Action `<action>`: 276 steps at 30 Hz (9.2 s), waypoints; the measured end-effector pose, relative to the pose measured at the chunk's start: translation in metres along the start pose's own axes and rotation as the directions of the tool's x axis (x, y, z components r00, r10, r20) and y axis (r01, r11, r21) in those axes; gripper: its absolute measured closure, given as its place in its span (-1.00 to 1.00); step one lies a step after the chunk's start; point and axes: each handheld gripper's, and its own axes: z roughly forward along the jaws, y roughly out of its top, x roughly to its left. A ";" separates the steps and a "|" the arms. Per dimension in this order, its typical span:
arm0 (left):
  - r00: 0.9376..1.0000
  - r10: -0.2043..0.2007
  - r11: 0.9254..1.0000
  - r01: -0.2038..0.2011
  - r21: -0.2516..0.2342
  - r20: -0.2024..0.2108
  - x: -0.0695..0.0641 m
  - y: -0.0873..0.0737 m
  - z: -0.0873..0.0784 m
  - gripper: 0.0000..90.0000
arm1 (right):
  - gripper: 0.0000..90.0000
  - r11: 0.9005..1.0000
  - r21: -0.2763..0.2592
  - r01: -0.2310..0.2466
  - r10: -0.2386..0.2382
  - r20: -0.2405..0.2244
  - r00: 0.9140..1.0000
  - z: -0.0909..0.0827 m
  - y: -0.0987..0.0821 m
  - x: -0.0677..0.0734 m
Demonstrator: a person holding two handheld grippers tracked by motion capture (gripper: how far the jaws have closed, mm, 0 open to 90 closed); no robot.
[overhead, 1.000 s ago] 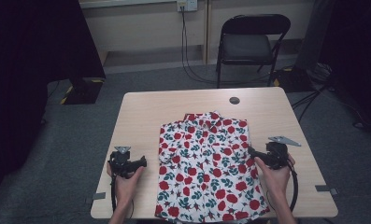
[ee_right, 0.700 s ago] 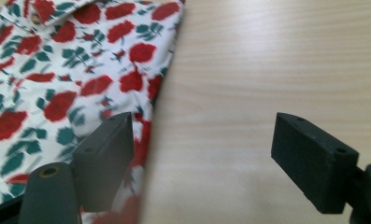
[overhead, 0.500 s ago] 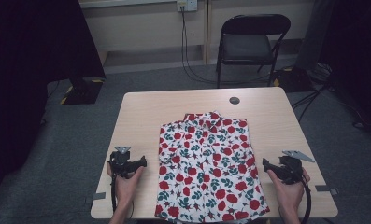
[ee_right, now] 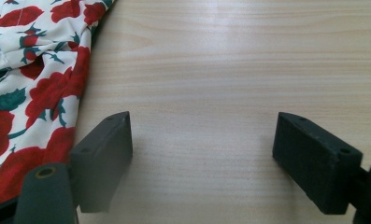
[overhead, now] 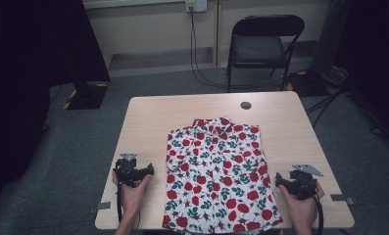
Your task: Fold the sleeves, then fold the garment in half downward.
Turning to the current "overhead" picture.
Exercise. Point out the black box with yellow tape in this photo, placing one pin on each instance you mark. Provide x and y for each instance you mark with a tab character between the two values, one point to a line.
86	94

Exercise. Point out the grey tape piece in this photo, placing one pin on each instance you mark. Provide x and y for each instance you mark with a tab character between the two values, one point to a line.
104	205
340	197

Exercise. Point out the dark curtain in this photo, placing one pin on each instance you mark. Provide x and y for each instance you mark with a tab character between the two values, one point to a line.
375	58
25	81

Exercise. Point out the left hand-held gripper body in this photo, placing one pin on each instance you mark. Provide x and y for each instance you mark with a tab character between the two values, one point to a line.
127	169

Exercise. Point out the grey cloth drape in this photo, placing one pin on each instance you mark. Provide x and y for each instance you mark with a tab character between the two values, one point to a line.
327	36

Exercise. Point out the black folding chair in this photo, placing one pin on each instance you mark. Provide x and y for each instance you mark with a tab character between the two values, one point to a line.
260	49

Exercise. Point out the white shirt with red roses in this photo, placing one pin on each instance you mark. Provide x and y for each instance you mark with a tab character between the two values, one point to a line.
215	176

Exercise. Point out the black base with yellow marks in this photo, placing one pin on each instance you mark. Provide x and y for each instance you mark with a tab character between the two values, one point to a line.
308	83

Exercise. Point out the person's right hand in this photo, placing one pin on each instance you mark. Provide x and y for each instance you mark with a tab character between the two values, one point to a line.
301	210

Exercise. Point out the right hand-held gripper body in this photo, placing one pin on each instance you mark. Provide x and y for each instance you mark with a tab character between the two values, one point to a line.
302	182

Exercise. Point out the white wall socket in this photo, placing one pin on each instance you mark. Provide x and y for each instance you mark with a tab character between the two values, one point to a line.
196	5

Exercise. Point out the person's left hand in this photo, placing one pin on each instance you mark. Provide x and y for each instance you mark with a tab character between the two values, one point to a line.
131	199

